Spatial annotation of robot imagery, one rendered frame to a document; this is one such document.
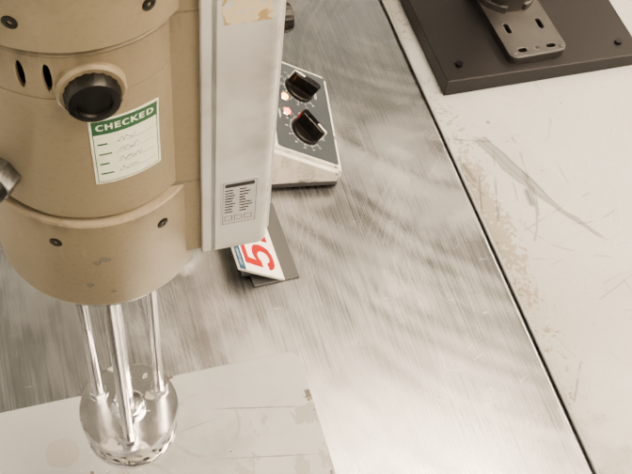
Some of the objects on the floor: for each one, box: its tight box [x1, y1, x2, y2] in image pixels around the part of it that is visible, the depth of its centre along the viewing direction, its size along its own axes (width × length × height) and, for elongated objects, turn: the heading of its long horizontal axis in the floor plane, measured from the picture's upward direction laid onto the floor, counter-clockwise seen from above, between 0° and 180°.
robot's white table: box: [379, 0, 632, 474], centre depth 160 cm, size 48×120×90 cm, turn 13°
